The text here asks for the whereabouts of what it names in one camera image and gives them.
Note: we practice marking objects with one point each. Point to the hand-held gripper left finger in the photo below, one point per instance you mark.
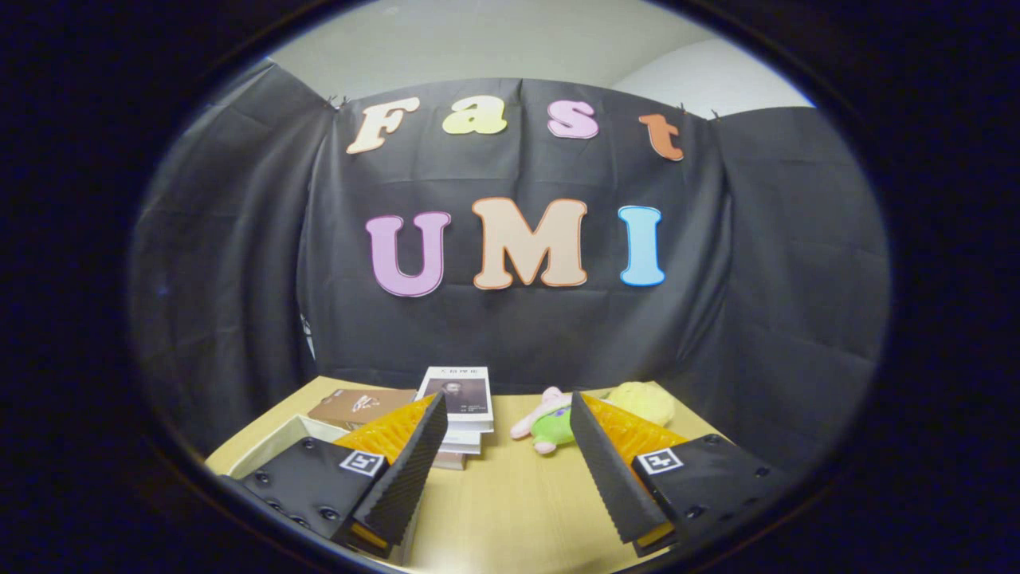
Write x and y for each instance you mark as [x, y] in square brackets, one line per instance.
[402, 478]

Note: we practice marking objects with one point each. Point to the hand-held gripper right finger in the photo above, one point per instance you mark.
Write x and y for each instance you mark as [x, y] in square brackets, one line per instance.
[610, 478]

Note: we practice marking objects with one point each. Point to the grey fabric storage box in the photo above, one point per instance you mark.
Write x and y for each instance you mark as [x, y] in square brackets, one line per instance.
[275, 446]

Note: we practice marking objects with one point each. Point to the pale pink book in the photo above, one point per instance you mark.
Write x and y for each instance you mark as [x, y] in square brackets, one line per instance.
[450, 460]

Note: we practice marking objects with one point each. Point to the plain white book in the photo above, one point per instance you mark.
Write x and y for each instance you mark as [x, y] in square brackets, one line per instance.
[466, 442]

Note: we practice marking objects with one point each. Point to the green and pink plush toy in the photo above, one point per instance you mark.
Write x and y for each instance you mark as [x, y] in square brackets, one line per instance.
[546, 430]

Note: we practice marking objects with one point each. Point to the yellow plush toy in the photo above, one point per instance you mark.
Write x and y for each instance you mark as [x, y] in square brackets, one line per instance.
[645, 402]

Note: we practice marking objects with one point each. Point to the flat brown book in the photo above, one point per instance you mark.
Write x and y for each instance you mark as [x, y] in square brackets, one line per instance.
[358, 405]

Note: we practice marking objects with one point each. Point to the white book with portrait cover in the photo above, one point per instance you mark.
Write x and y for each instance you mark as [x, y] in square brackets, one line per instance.
[462, 395]

